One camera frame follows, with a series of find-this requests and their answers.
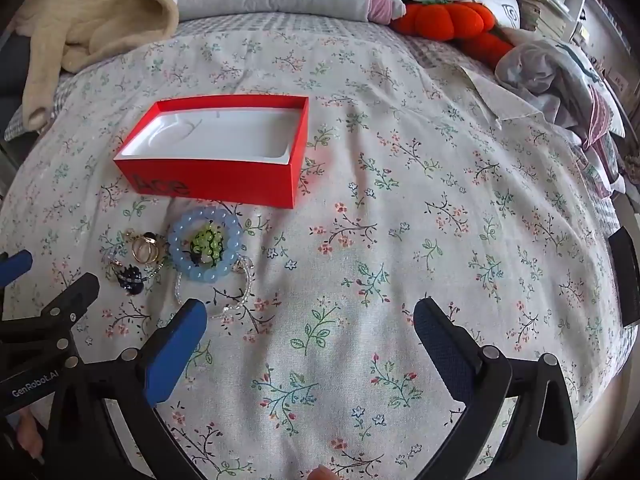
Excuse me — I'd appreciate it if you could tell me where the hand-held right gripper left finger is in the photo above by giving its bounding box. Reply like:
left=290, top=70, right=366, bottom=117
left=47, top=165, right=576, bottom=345
left=47, top=299, right=208, bottom=480

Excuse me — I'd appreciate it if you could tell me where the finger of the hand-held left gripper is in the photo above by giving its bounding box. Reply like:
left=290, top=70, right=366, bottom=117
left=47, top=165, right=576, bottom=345
left=0, top=272, right=101, bottom=357
left=0, top=250, right=34, bottom=289

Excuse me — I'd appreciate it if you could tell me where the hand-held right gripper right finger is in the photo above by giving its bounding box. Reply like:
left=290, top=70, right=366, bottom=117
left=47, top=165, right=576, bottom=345
left=412, top=297, right=579, bottom=480

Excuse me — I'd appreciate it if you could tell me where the thin green bead bracelet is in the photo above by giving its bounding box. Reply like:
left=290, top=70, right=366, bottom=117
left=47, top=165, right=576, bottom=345
left=106, top=232, right=169, bottom=296

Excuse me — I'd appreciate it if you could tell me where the clear bead bracelet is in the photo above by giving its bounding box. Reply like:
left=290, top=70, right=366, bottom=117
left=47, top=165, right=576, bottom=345
left=175, top=255, right=256, bottom=319

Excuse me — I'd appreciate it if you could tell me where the gold ring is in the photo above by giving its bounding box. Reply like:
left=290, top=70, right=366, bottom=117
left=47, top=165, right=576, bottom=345
left=123, top=229, right=169, bottom=266

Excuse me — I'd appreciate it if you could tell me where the light blue bead bracelet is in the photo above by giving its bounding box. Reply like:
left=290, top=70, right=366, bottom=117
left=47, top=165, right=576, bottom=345
left=167, top=208, right=244, bottom=278

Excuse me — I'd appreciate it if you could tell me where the red cardboard box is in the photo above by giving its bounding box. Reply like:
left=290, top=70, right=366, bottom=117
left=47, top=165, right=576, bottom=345
left=112, top=94, right=310, bottom=209

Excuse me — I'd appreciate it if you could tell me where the person's left hand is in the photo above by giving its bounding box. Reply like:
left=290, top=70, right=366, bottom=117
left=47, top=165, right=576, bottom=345
left=17, top=417, right=46, bottom=464

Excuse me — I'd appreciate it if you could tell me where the floral bed sheet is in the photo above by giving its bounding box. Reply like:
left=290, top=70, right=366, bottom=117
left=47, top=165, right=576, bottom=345
left=0, top=12, right=640, bottom=480

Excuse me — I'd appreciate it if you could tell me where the black flat case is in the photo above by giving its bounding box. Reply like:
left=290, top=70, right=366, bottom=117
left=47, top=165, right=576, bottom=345
left=607, top=225, right=640, bottom=329

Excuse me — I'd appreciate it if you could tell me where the crumpled grey white clothing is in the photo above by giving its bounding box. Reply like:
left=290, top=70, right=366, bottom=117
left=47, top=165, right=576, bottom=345
left=495, top=37, right=627, bottom=147

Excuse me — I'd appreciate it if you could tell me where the orange plush pumpkin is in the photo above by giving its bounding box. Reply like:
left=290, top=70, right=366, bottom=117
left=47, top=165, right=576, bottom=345
left=390, top=0, right=517, bottom=67

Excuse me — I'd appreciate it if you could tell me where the stack of books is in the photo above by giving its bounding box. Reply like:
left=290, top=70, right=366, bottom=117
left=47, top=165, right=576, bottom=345
left=515, top=0, right=572, bottom=39

